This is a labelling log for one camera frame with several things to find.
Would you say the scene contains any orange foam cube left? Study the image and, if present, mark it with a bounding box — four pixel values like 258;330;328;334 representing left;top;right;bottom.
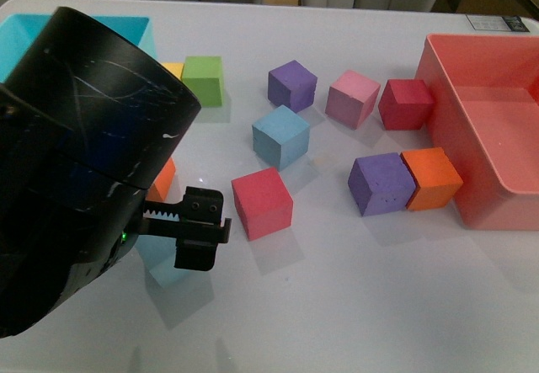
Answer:
147;157;176;202

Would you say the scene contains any purple foam cube rear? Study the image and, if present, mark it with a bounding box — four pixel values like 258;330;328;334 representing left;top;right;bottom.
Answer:
267;60;318;113

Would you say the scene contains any light blue foam cube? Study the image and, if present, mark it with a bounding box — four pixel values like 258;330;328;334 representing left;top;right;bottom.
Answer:
135;235;190;288
252;105;310;171

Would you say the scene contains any red foam cube front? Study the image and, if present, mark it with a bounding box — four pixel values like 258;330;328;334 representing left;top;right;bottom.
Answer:
231;167;293;241

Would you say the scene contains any purple foam cube front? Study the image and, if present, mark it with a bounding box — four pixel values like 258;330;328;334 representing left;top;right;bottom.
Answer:
348;152;416;216

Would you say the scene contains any dark red foam cube rear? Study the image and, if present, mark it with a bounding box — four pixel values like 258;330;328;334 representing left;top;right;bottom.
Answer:
378;79;435;131

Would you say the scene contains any green foam cube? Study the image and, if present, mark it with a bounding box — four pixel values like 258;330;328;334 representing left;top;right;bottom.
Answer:
182;56;224;107

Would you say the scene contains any pink foam cube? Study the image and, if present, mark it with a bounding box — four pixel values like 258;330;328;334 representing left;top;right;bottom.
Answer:
325;70;381;130

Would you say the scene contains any purple foam cube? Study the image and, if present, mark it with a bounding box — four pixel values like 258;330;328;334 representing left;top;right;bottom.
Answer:
267;60;318;113
348;152;416;216

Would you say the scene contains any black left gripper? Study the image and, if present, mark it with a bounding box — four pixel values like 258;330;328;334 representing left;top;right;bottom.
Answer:
125;186;232;272

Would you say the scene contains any orange foam cube right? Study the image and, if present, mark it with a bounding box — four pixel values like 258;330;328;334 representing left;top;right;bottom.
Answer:
401;147;463;211

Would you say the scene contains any coral pink plastic bin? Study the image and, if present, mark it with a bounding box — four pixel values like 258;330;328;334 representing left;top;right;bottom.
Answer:
416;34;538;231

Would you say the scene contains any yellow foam cube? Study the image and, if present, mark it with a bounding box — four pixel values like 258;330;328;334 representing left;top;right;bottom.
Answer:
162;62;184;80

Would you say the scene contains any teal plastic bin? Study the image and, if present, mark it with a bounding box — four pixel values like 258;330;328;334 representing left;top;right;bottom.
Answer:
0;13;157;83

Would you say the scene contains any orange foam cube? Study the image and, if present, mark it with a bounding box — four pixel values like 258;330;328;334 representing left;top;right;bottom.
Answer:
401;147;463;211
147;157;176;202

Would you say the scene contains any black white table label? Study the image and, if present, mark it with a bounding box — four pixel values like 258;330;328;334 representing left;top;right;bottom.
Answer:
466;14;530;33

